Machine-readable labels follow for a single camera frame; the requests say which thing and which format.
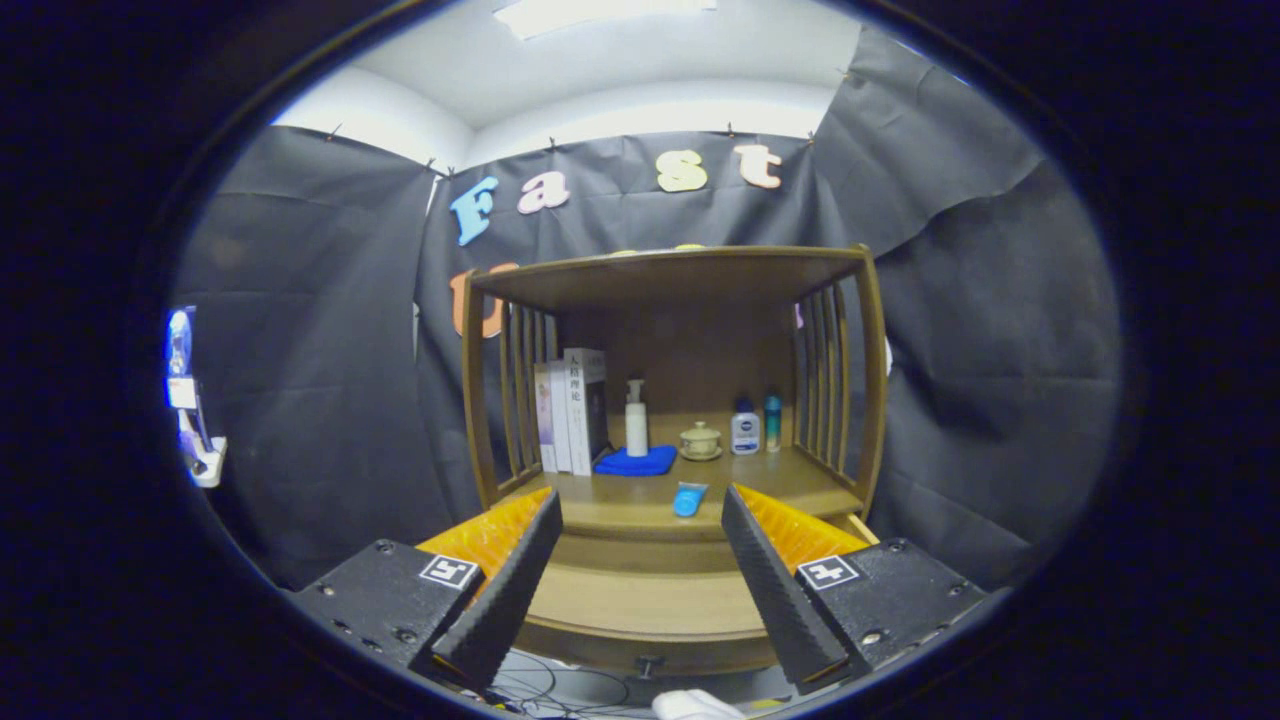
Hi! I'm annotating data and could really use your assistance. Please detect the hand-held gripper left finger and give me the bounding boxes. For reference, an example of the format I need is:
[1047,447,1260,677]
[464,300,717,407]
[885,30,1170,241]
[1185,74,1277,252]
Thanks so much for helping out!
[290,487,564,693]

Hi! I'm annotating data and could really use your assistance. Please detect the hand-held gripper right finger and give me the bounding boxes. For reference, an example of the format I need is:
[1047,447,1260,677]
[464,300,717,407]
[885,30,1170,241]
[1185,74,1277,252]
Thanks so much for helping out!
[720,484,989,696]

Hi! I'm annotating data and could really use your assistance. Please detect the wooden drawer with black knob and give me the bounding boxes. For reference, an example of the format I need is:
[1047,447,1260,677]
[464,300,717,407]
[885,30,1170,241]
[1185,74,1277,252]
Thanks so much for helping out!
[510,515,881,681]

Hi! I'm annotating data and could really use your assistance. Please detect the wooden countertop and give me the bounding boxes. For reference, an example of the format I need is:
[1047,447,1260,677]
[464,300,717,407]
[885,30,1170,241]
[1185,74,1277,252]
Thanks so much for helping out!
[495,470,863,541]

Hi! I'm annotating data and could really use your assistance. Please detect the wooden cabinet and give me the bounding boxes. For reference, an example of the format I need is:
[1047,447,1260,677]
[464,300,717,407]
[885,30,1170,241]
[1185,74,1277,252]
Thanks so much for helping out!
[460,245,889,546]

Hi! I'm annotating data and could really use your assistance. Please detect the thin purple book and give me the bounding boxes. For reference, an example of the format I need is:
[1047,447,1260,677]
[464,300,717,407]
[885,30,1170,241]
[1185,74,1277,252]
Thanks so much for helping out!
[533,363,557,473]

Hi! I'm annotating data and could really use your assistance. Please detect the blue folded cloth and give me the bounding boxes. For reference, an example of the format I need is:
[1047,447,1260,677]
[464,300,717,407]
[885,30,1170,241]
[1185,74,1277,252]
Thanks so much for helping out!
[594,445,679,477]

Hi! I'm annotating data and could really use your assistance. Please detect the thin white book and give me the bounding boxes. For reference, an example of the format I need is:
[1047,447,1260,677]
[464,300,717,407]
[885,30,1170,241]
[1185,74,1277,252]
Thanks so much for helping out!
[548,360,573,474]

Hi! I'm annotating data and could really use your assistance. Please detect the thick grey white book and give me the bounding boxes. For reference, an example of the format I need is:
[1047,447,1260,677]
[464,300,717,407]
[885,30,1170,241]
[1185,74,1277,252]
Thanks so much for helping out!
[564,347,609,476]

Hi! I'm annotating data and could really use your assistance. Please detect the white pump bottle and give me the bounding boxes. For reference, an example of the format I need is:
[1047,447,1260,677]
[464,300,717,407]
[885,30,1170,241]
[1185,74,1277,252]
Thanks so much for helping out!
[625,379,649,458]

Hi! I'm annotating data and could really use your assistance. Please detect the black floor cables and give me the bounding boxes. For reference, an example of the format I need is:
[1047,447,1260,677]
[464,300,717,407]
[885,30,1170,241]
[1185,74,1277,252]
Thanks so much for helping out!
[490,650,651,719]

